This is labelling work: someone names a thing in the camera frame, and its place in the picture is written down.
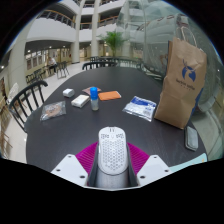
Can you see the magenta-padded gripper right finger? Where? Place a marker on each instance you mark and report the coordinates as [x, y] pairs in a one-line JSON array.
[[151, 168]]

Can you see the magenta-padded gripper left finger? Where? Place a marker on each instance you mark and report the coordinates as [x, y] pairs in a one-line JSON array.
[[71, 168]]

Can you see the white perforated computer mouse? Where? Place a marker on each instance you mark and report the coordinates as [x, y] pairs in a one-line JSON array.
[[112, 150]]

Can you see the grey fabric pouch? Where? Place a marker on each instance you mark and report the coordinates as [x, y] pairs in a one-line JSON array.
[[191, 138]]

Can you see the clear plastic bag brown contents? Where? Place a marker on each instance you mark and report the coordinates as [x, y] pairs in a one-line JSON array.
[[52, 110]]

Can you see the white blue plastic packet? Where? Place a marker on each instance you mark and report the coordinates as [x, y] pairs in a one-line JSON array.
[[140, 107]]

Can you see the white rectangular box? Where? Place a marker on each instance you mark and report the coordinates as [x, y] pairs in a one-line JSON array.
[[80, 101]]

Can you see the small blue-capped bottle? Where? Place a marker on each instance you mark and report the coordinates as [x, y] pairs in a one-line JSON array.
[[94, 98]]

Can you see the small white box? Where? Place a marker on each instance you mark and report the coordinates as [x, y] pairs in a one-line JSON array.
[[68, 92]]

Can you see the brown flat pouch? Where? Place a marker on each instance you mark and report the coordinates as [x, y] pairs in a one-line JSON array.
[[86, 90]]

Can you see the orange flat cloth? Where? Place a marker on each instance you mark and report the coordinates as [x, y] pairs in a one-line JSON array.
[[109, 95]]

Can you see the black spindle-back chair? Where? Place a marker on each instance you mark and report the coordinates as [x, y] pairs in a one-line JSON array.
[[25, 100], [99, 64]]

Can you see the brown paper bag blue logo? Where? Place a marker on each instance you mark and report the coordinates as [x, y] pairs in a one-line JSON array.
[[178, 83]]

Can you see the group of dark chairs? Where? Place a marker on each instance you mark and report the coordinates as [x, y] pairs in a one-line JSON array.
[[45, 71]]

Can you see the person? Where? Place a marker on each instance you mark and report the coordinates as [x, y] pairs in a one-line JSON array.
[[51, 63]]

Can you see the green potted palm plant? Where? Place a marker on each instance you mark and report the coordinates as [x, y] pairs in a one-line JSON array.
[[114, 40]]

